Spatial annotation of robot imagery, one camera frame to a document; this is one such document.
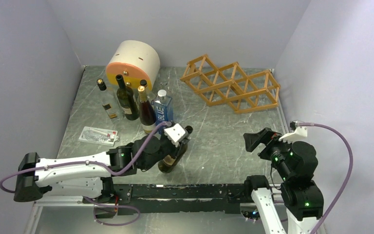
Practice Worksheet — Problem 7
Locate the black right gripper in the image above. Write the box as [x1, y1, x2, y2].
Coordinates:
[243, 126, 298, 180]

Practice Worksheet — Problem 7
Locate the dark bottle gold foil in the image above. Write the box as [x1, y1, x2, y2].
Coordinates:
[137, 85, 156, 134]

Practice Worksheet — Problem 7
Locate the blue labelled clear bottle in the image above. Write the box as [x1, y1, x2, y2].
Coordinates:
[153, 89, 174, 125]

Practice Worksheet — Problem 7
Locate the dark green wine bottle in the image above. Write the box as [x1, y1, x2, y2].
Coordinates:
[115, 74, 139, 120]

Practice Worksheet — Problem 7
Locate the clear bottle black cap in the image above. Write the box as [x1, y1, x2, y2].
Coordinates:
[96, 78, 124, 119]

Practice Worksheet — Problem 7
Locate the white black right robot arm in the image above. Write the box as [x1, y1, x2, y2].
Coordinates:
[243, 127, 324, 234]

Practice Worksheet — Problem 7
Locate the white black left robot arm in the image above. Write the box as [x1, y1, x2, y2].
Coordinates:
[13, 135, 189, 203]

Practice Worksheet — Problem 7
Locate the wooden wine rack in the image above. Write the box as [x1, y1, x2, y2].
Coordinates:
[180, 54, 281, 114]

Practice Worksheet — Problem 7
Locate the clear plastic packet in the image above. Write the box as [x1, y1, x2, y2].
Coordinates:
[78, 126, 119, 146]

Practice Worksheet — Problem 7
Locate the white orange yellow bread box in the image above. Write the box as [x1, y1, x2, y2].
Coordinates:
[105, 40, 160, 90]

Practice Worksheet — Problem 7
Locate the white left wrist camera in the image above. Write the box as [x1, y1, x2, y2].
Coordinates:
[164, 123, 188, 147]

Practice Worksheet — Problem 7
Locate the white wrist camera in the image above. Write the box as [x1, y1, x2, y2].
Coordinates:
[164, 123, 188, 147]
[279, 120, 307, 143]

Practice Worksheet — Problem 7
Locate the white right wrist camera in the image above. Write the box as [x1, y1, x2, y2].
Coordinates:
[279, 120, 307, 143]

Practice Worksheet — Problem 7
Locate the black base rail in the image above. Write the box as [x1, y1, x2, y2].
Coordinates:
[95, 183, 253, 215]

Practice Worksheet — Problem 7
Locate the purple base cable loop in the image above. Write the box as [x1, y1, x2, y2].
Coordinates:
[83, 197, 142, 227]

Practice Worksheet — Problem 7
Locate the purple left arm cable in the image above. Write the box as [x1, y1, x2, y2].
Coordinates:
[0, 121, 172, 195]

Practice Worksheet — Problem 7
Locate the aluminium frame rail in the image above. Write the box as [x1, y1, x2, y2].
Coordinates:
[27, 189, 324, 234]

